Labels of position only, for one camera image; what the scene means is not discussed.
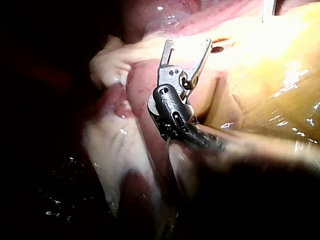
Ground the right arm instrument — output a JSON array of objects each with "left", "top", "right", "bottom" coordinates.
[{"left": 147, "top": 64, "right": 226, "bottom": 154}]

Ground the pale fatty tissue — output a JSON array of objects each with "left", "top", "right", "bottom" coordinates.
[
  {"left": 89, "top": 34, "right": 161, "bottom": 90},
  {"left": 81, "top": 113, "right": 163, "bottom": 221}
]

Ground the left arm instrument jaw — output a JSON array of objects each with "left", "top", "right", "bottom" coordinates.
[{"left": 260, "top": 0, "right": 277, "bottom": 25}]

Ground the right arm instrument jaw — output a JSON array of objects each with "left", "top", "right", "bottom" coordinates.
[
  {"left": 159, "top": 38, "right": 175, "bottom": 68},
  {"left": 181, "top": 37, "right": 213, "bottom": 90}
]

